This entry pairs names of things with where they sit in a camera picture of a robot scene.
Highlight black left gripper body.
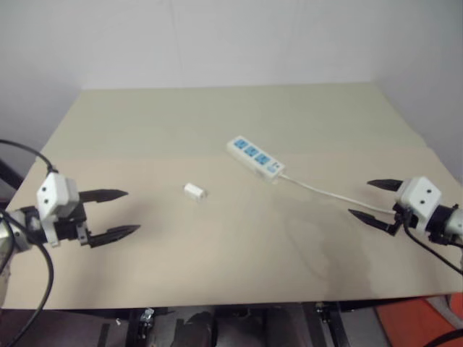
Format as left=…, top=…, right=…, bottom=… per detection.
left=53, top=202, right=92, bottom=247

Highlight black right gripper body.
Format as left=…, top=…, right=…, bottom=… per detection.
left=384, top=202, right=417, bottom=238

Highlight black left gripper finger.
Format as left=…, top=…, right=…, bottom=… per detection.
left=77, top=188, right=129, bottom=204
left=86, top=224, right=142, bottom=249

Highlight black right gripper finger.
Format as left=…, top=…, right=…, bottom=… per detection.
left=366, top=177, right=404, bottom=194
left=347, top=207, right=396, bottom=236

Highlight white plug adapter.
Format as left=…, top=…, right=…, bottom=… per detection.
left=183, top=183, right=207, bottom=204

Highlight white power strip blue sockets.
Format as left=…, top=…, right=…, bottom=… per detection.
left=226, top=134, right=286, bottom=182

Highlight orange object under table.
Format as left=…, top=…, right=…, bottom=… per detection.
left=373, top=293, right=463, bottom=347

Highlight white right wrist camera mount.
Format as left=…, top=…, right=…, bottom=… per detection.
left=394, top=176, right=443, bottom=233

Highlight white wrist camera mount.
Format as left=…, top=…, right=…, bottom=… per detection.
left=394, top=176, right=443, bottom=233
left=35, top=172, right=80, bottom=249

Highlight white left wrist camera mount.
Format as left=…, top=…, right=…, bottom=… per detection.
left=35, top=172, right=80, bottom=249

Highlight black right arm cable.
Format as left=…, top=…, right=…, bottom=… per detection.
left=400, top=211, right=463, bottom=275

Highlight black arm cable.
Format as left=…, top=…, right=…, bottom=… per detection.
left=400, top=211, right=463, bottom=275
left=0, top=140, right=61, bottom=312

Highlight white power strip cord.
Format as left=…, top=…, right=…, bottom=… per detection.
left=277, top=173, right=398, bottom=217

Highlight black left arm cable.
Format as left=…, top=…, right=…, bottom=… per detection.
left=0, top=140, right=61, bottom=312

